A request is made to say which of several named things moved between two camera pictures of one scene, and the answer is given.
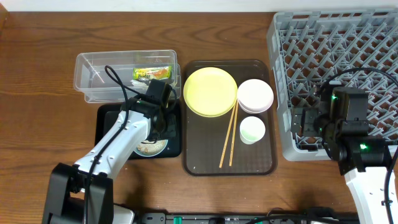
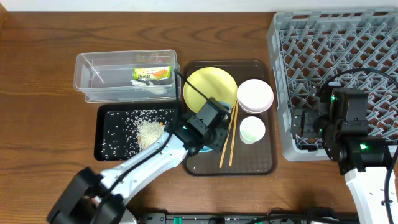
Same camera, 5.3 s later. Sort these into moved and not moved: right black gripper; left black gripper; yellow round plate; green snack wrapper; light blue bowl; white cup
Moved: left black gripper; light blue bowl
Not moved: right black gripper; yellow round plate; green snack wrapper; white cup
